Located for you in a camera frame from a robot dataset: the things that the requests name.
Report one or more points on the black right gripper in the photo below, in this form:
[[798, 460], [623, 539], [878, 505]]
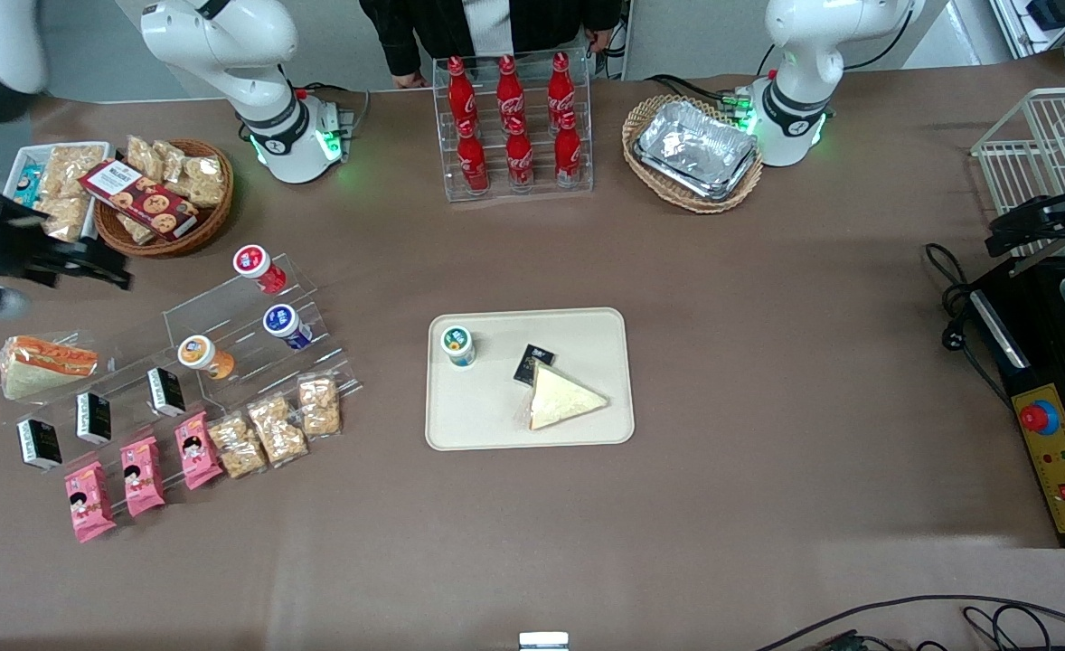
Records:
[[15, 246]]

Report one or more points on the green gum bottle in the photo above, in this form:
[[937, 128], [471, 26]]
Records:
[[457, 345]]

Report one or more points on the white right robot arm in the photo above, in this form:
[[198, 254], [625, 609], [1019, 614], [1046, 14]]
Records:
[[225, 45]]

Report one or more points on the orange gum bottle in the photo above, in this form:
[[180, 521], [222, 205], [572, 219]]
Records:
[[194, 351]]

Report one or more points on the red gum bottle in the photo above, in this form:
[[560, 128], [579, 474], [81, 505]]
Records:
[[250, 260]]

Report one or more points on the purple gum bottle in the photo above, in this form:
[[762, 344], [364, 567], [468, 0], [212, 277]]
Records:
[[279, 319]]

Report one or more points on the cream plastic tray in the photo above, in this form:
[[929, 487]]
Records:
[[478, 407]]

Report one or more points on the person's right hand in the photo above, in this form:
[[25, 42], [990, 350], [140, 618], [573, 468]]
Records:
[[410, 82]]

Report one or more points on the person's left hand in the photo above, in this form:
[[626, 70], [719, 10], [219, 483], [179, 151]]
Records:
[[599, 42]]

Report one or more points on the rice crisp packet in bin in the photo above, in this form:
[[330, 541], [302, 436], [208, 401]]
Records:
[[73, 167], [64, 217]]

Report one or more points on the clear snack packet in basket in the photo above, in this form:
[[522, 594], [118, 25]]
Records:
[[136, 231], [144, 155], [205, 181], [174, 155]]

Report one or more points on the red cookie box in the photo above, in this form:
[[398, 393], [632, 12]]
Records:
[[139, 199]]

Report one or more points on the teal snack packet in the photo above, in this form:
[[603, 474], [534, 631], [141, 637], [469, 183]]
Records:
[[28, 183]]

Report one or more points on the wrapped orange filling sandwich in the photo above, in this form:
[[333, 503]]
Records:
[[44, 366]]

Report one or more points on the large clear acrylic step stand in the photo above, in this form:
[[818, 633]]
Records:
[[126, 371]]

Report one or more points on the white rectangular snack bin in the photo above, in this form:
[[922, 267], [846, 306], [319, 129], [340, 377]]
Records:
[[22, 155]]

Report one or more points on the wicker basket with snacks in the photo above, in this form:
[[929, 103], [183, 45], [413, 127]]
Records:
[[212, 221]]

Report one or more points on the small clear acrylic step stand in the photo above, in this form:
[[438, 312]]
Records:
[[216, 312]]

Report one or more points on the black white snack box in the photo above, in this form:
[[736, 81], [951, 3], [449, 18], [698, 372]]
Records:
[[166, 391], [39, 443], [94, 418]]

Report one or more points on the pink cartoon snack packet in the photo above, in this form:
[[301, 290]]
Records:
[[89, 502], [142, 477], [198, 452]]

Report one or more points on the rice crisp snack packet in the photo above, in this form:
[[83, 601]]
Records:
[[277, 430], [237, 446], [320, 407]]

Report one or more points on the grey connector block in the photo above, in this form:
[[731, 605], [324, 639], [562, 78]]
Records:
[[338, 122]]

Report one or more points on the red cola bottle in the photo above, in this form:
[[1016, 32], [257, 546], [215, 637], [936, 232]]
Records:
[[560, 86], [569, 154], [520, 158], [509, 89], [460, 90], [473, 161]]

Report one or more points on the person in dark jacket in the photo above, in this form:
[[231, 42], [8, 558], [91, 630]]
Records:
[[424, 27]]

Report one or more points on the black gold snack box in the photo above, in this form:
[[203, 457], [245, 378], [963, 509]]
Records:
[[532, 360]]

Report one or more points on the wrapped white triangle sandwich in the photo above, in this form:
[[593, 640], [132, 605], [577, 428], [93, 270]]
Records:
[[564, 398]]

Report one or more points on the clear acrylic bottle rack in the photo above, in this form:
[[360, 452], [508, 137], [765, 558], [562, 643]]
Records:
[[578, 194]]

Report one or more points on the wicker basket with foil trays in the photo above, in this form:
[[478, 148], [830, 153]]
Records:
[[668, 197]]

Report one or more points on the small white device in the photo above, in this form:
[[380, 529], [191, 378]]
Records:
[[543, 642]]

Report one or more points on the stack of foil trays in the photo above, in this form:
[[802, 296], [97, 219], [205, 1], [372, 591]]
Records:
[[695, 149]]

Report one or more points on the small electronic board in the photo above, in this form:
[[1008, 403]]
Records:
[[849, 644]]

